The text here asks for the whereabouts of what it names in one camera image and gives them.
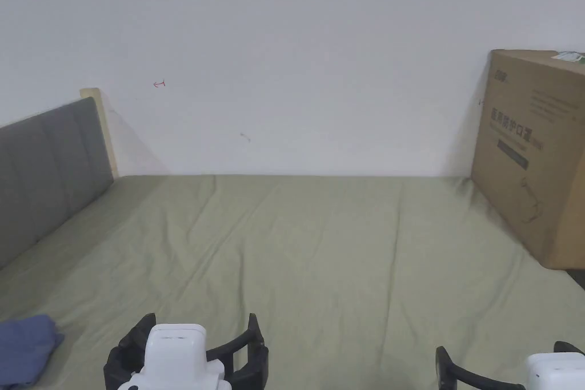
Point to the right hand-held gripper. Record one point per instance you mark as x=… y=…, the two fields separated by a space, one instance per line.
x=557 y=374

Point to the brown cardboard carton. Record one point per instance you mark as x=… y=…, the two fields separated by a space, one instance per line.
x=534 y=143

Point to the grey padded headboard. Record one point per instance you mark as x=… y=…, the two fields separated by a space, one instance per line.
x=50 y=170

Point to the bed with pale green sheet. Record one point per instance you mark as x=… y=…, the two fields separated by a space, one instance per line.
x=329 y=248

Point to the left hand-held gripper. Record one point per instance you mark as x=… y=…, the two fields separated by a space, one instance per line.
x=176 y=358

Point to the blue garment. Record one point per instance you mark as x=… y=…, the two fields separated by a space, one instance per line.
x=25 y=349

